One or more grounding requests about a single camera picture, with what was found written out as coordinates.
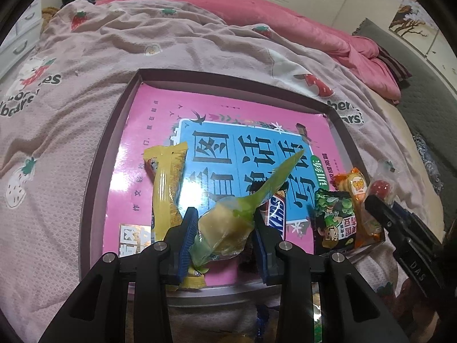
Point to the brown knitted item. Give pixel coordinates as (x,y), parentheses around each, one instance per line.
(47,14)

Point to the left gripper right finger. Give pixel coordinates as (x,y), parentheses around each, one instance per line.
(264,240)

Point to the black green pea snack bag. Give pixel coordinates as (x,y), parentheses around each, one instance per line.
(334,223)

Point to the green-topped clear snack bag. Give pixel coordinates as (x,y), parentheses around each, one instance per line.
(223,231)

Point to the blue floral fabric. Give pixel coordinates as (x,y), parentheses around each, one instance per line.
(430,165)

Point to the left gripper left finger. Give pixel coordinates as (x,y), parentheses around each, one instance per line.
(179,239)

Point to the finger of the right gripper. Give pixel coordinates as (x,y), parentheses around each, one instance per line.
(396,221)

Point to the clear pack red candy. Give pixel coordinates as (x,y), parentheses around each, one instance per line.
(383,183)

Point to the tree wall painting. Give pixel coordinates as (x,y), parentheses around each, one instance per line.
(413,24)

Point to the Snickers chocolate bar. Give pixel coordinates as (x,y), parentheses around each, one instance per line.
(273,212)

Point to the pink Chinese workbook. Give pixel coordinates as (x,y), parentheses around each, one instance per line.
(231,143)

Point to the dark striped pillow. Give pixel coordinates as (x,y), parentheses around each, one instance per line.
(398,70)

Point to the round green-label pastry pack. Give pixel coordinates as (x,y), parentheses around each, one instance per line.
(236,338)

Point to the blue Oreo-style cookie pack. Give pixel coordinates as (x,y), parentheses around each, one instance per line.
(266,323)

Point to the yellow Alpenliebe candy pack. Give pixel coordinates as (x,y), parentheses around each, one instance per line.
(165,167)

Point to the pink duvet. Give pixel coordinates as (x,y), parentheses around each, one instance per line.
(358,53)

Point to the dark shallow cardboard box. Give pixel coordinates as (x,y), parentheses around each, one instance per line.
(97,191)

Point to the white drawer cabinet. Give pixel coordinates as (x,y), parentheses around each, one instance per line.
(22,37)

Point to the grey quilted headboard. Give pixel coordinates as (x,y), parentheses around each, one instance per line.
(429,109)

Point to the orange cracker pack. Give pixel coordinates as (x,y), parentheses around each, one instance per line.
(369,230)

